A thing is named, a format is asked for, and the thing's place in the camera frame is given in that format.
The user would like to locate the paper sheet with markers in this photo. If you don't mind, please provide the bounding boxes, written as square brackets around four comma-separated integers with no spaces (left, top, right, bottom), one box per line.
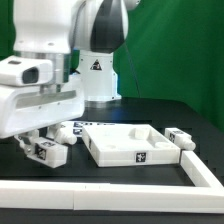
[59,120,116,137]

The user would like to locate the white L-shaped fence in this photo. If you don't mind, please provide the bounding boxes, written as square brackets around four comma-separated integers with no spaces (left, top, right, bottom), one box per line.
[0,151,224,214]

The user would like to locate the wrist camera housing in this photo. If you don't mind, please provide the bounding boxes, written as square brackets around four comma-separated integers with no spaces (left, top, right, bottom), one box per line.
[0,56,53,87]

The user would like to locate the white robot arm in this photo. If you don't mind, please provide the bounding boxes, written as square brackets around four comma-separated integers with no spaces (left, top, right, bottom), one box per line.
[0,0,141,155]

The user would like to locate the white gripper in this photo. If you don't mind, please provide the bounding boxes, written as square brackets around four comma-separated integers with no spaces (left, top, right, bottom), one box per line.
[0,77,84,156]

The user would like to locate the white square tabletop part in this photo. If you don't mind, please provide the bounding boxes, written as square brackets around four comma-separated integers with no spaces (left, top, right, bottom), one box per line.
[82,124,180,167]

